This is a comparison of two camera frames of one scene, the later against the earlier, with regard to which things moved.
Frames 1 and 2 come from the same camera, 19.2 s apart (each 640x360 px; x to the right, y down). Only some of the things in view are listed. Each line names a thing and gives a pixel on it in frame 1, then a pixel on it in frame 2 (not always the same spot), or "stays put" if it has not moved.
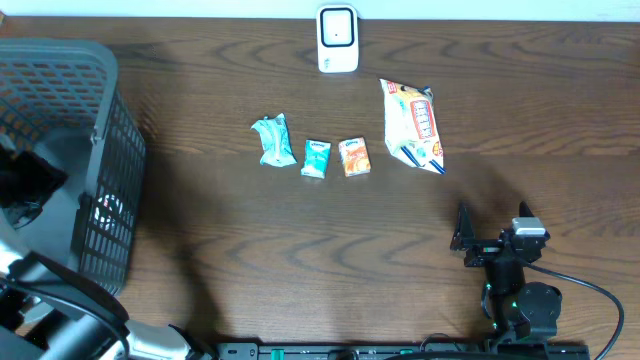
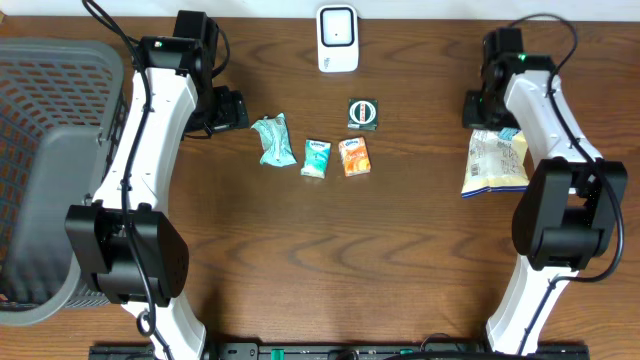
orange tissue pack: x=355 y=156 stays put
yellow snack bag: x=411 y=129 to x=497 y=160
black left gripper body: x=21 y=185 to x=227 y=110
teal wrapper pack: x=276 y=145 stays put
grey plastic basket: x=60 y=100 stays put
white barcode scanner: x=337 y=38 stays put
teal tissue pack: x=316 y=158 stays put
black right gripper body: x=484 y=249 to x=482 y=108
